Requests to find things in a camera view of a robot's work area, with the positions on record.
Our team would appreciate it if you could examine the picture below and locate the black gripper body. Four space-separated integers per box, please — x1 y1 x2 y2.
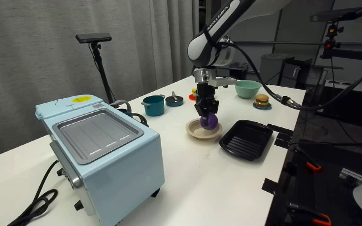
193 81 220 112

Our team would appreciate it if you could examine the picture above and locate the purple plush toy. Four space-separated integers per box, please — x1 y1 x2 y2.
200 112 220 130

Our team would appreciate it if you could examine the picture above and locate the yellow red toy food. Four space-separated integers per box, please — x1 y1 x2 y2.
187 86 198 101

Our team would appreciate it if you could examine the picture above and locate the beige plate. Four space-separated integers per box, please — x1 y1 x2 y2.
185 117 224 141

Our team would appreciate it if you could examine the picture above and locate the teal toy pot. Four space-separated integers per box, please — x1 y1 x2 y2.
141 94 167 117

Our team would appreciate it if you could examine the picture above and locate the small blue plate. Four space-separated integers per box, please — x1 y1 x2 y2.
251 100 273 111

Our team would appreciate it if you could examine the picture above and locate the toy burger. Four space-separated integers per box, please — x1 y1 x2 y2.
254 92 271 107

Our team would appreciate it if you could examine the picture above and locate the teal pot lid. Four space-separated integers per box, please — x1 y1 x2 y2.
165 90 185 107

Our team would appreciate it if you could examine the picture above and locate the black grill tray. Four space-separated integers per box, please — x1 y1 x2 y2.
219 119 274 161

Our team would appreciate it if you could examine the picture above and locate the mint green bowl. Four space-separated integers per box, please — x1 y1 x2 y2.
234 79 263 100

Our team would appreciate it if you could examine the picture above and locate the black tape strip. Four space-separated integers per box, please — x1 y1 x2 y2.
266 122 294 135
274 131 291 148
260 176 279 194

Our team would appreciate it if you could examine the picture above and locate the grey cabinet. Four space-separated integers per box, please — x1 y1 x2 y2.
259 52 314 89

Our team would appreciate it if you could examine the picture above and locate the light blue toaster oven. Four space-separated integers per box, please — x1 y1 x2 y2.
34 92 166 226

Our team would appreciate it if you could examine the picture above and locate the black tripod stand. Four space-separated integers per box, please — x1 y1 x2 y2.
89 42 117 105

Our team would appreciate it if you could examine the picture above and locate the orange black clamp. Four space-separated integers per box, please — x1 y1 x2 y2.
291 144 323 173
286 202 333 226

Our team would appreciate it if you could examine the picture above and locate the grey curtain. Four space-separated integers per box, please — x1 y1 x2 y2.
0 0 201 161

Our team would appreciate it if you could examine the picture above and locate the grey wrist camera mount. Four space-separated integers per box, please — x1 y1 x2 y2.
192 66 237 89

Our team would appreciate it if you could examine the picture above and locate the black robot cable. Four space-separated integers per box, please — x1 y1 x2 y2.
220 37 362 112

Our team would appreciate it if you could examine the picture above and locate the black cable coil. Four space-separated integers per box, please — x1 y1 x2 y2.
110 99 149 127

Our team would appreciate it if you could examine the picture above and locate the black camera bar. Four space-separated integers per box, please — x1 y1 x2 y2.
74 32 113 45

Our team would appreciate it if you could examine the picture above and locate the black camera on mount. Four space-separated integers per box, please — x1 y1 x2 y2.
309 4 362 23

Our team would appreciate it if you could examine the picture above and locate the black power cable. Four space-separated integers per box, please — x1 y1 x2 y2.
6 159 60 226

